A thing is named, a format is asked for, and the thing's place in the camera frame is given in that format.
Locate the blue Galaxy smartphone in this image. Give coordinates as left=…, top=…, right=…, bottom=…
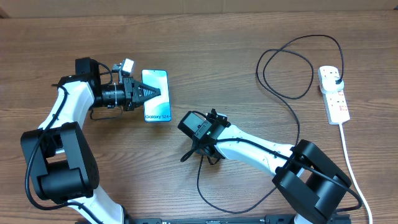
left=141, top=68, right=172, bottom=123

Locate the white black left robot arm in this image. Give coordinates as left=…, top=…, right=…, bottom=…
left=21, top=57, right=161, bottom=223

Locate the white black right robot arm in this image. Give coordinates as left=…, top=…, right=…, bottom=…
left=178, top=110, right=363, bottom=223

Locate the white charger plug adapter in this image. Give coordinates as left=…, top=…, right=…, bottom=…
left=320, top=76, right=345, bottom=94

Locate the white power strip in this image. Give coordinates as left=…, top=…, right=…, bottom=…
left=318, top=65, right=350, bottom=125

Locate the white power strip cord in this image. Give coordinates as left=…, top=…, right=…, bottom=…
left=338, top=122, right=374, bottom=224

